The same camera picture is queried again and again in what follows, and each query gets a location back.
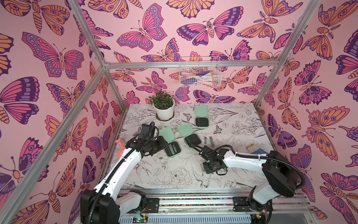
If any green case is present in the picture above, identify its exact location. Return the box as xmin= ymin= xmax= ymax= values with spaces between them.
xmin=159 ymin=127 xmax=181 ymax=158
xmin=177 ymin=124 xmax=202 ymax=147
xmin=194 ymin=105 xmax=209 ymax=129

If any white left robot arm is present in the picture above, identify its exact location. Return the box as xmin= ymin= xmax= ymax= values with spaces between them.
xmin=80 ymin=122 xmax=167 ymax=224

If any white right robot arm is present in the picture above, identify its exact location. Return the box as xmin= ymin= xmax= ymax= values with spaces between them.
xmin=191 ymin=145 xmax=306 ymax=212

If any pink plastic toy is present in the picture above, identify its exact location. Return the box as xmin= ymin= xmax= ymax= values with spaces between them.
xmin=114 ymin=139 xmax=142 ymax=171

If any potted green plant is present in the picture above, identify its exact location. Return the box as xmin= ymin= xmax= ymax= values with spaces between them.
xmin=149 ymin=91 xmax=175 ymax=121

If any blue knit glove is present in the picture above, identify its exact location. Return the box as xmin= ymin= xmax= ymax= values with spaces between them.
xmin=246 ymin=144 xmax=268 ymax=155

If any white wire wall basket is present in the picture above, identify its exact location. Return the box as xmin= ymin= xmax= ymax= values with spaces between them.
xmin=178 ymin=57 xmax=222 ymax=88

